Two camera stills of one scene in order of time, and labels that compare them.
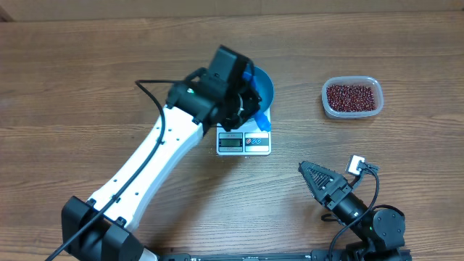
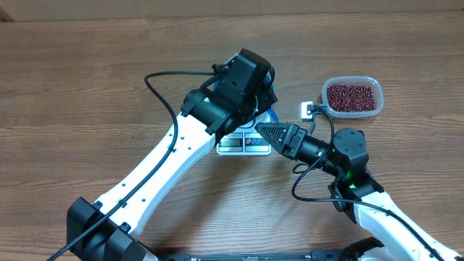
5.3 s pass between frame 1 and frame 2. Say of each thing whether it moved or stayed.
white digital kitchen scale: stayed
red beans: stayed
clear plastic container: stayed
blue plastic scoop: moved
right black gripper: moved
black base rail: stayed
